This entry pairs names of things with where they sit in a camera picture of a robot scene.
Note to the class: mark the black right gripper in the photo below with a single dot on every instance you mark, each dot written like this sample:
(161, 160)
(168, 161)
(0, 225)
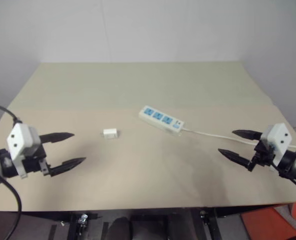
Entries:
(263, 156)

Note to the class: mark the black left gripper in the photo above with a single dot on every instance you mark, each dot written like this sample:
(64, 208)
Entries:
(33, 165)

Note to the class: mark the white plug adapter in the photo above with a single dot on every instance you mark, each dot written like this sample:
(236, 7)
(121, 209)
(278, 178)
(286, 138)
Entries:
(110, 133)

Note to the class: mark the white blue power strip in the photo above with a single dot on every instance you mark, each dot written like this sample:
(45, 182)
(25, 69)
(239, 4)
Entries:
(161, 119)

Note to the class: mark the silver table clamp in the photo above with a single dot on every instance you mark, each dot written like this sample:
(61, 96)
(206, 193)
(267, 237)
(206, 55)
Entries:
(82, 220)

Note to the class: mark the black table clamp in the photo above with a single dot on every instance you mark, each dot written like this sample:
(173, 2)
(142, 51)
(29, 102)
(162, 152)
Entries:
(204, 217)

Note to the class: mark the orange red box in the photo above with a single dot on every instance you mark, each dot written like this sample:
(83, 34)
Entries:
(273, 222)

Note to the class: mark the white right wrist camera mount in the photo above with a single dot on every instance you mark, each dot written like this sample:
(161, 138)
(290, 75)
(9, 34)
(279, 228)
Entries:
(278, 140)

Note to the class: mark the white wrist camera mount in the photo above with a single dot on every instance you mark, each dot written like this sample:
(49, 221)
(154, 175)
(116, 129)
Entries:
(278, 140)
(20, 142)

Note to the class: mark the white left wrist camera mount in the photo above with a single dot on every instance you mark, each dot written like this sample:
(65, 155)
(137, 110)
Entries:
(20, 142)

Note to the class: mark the black table frame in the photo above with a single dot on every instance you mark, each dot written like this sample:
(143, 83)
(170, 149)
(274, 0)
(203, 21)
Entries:
(142, 222)

